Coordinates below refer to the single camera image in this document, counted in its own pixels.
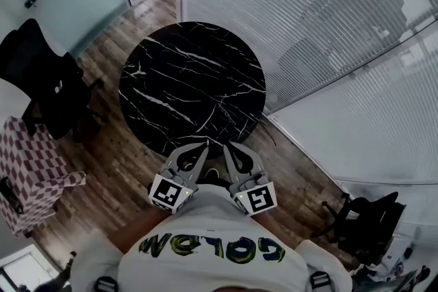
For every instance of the dark crumpled bag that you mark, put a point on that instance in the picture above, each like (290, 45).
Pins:
(393, 273)

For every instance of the person's black shoe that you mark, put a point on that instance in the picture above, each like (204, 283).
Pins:
(211, 175)

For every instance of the round black marble table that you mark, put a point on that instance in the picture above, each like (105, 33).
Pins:
(191, 85)

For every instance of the person's left forearm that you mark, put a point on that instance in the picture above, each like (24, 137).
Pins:
(140, 229)

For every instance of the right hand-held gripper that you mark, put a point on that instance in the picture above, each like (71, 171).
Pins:
(261, 200)

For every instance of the black office chair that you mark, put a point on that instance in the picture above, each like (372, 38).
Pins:
(44, 78)
(369, 225)

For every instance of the pink white checkered cloth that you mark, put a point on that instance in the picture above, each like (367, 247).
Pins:
(34, 167)

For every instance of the small white gadget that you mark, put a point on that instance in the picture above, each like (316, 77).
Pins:
(58, 87)

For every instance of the person's white printed T-shirt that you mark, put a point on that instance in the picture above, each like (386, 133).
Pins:
(212, 273)

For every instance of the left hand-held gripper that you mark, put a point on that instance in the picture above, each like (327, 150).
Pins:
(167, 193)

